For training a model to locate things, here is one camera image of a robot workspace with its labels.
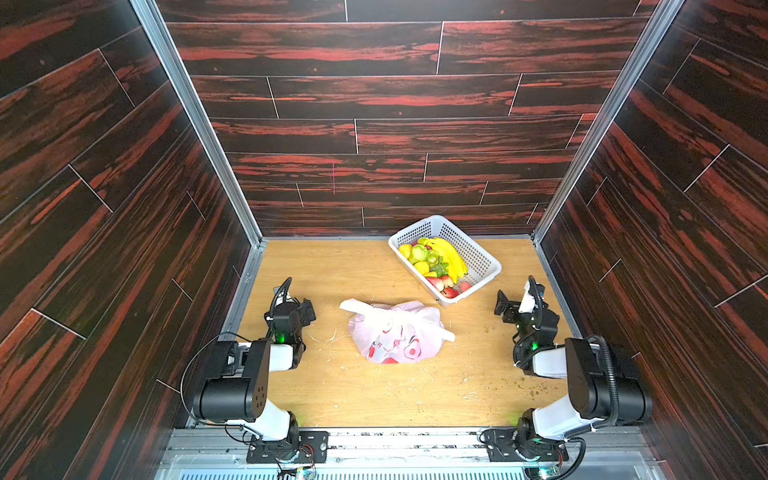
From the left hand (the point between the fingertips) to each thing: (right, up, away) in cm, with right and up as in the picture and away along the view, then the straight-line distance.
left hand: (292, 303), depth 95 cm
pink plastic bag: (+33, -6, -15) cm, 36 cm away
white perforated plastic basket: (+50, +14, +10) cm, 53 cm away
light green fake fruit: (+42, +17, +8) cm, 46 cm away
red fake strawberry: (+51, +3, +3) cm, 52 cm away
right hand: (+72, +4, -4) cm, 73 cm away
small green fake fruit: (+47, +14, +10) cm, 50 cm away
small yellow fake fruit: (+37, +18, +11) cm, 42 cm away
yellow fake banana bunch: (+55, +12, +9) cm, 57 cm away
